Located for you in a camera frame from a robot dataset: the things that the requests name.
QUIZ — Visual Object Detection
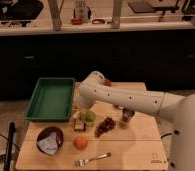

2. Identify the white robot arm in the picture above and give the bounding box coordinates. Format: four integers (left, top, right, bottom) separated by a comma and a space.
78, 71, 195, 171

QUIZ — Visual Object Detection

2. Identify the green plastic tray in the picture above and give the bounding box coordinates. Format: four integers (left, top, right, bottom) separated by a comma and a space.
25, 78, 75, 122

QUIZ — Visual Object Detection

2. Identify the orange bowl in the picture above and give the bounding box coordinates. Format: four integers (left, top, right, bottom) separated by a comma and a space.
104, 79, 112, 87

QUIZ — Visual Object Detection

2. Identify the dark metal cup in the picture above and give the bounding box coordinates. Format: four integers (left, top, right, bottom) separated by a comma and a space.
121, 108, 135, 123

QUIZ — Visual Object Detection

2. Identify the bunch of dark grapes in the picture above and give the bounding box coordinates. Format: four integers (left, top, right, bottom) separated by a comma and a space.
95, 117, 116, 137

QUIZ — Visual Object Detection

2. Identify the brown white sponge block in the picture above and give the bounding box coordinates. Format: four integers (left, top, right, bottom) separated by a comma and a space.
74, 117, 86, 131

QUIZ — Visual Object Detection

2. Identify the orange fruit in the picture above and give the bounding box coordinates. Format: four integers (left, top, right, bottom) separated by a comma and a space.
74, 136, 88, 150

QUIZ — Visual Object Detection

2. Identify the red object on shelf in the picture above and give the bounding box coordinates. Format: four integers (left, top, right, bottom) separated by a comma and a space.
71, 18, 83, 25

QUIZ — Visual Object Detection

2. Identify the dark bowl with white cloth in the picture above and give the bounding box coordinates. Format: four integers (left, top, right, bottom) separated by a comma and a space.
36, 126, 63, 155

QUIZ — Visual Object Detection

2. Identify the silver fork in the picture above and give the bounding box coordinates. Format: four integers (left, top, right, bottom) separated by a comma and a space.
74, 152, 111, 167

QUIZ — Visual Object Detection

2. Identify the black pole left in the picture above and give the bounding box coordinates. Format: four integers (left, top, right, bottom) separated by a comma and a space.
3, 122, 16, 171

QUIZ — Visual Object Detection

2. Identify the black office chair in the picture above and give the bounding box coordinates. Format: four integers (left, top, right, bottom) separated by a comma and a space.
0, 0, 44, 27

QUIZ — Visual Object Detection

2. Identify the black cable on floor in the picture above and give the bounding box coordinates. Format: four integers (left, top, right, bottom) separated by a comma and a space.
160, 132, 174, 139

